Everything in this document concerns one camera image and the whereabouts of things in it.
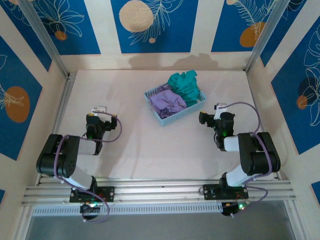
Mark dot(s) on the light blue perforated basket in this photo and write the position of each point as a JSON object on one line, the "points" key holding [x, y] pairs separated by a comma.
{"points": [[175, 117]]}

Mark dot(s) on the purple t-shirt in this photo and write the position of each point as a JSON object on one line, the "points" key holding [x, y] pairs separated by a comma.
{"points": [[166, 103]]}

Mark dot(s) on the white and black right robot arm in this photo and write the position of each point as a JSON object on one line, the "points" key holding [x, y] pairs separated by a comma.
{"points": [[237, 175]]}

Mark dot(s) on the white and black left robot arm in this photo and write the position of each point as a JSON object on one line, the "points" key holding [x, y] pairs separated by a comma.
{"points": [[82, 178]]}

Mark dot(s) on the teal t-shirt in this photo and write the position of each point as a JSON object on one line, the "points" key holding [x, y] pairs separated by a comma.
{"points": [[186, 85]]}

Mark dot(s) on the black controller board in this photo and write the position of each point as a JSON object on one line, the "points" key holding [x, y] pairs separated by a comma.
{"points": [[232, 208], [90, 208]]}

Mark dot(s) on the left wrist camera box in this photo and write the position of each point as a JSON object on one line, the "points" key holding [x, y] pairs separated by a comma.
{"points": [[99, 109]]}

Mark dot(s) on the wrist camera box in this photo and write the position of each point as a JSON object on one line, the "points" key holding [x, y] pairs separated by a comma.
{"points": [[99, 109], [220, 107]]}

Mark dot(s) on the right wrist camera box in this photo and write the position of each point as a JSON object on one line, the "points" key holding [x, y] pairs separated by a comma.
{"points": [[220, 107]]}

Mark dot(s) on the aluminium side rail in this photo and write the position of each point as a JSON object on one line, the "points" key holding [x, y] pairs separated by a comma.
{"points": [[277, 175], [63, 105]]}

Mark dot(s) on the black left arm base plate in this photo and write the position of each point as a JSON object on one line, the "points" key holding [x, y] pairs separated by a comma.
{"points": [[110, 193]]}

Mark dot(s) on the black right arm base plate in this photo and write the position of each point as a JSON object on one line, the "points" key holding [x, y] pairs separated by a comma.
{"points": [[210, 191]]}

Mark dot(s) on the aluminium mounting rail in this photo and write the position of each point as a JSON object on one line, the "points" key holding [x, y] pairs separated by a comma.
{"points": [[160, 190]]}

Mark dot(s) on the aluminium frame post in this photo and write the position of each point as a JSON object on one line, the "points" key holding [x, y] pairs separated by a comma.
{"points": [[42, 32], [265, 35]]}

